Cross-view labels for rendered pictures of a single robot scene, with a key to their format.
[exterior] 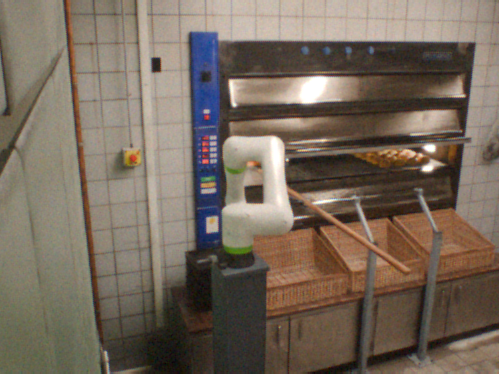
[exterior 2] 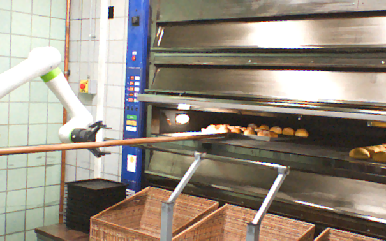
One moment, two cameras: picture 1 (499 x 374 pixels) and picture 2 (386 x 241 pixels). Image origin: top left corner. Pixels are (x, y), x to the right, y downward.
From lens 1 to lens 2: 3.31 m
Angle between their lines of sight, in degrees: 60
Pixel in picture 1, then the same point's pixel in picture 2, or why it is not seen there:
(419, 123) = (377, 88)
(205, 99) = (134, 41)
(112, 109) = (85, 48)
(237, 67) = (164, 13)
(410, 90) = (356, 36)
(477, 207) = not seen: outside the picture
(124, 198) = not seen: hidden behind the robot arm
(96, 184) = not seen: hidden behind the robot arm
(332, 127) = (248, 81)
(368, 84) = (295, 29)
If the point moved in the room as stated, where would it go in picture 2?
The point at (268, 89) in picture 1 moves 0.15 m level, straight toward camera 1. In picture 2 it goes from (187, 34) to (164, 32)
